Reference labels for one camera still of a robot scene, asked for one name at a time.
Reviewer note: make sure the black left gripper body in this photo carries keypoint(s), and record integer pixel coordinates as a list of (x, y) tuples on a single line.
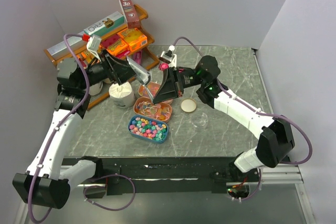
[(102, 70)]

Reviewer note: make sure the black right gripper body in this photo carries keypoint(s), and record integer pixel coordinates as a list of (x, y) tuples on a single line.
[(178, 81)]

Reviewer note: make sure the silver metal scoop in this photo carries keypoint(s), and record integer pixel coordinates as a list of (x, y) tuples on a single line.
[(142, 75)]

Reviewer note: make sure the pink tin of lollipops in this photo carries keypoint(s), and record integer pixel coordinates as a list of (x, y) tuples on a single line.
[(160, 111)]

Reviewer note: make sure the clear plastic jar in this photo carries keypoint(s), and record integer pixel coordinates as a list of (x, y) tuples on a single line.
[(199, 120)]

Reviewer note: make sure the blue tin of star candies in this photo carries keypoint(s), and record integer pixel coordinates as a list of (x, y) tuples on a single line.
[(148, 129)]

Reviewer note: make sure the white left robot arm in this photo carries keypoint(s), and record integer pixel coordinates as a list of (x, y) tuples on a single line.
[(43, 183)]

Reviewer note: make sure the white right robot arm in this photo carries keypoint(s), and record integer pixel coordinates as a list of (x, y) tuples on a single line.
[(274, 135)]

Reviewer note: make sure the pink box on table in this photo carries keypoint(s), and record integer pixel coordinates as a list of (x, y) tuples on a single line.
[(163, 66)]

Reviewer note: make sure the pink slim box upright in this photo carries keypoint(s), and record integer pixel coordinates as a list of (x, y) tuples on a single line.
[(137, 57)]

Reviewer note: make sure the red orange sponge box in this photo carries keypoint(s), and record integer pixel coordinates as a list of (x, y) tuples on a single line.
[(116, 46)]

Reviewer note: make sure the white toilet paper roll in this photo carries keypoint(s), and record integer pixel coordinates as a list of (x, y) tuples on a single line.
[(122, 95)]

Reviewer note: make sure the gold jar lid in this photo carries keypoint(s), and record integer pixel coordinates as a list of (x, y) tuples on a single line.
[(188, 105)]

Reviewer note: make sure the white paper roll on shelf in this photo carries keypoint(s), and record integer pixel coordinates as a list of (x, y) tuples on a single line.
[(96, 88)]

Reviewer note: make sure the orange sponge box right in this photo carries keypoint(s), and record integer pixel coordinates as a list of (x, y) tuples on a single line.
[(134, 38)]

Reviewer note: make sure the silver long box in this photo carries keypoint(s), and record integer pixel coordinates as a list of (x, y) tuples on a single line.
[(59, 50)]

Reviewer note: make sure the teal long box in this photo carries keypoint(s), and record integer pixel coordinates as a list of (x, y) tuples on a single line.
[(105, 25)]

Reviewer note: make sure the red tall carton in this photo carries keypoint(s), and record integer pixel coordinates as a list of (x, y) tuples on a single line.
[(130, 14)]

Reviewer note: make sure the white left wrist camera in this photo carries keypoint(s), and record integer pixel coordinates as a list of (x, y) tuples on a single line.
[(93, 43)]

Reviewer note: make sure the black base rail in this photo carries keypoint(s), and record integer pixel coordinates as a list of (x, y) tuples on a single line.
[(170, 175)]

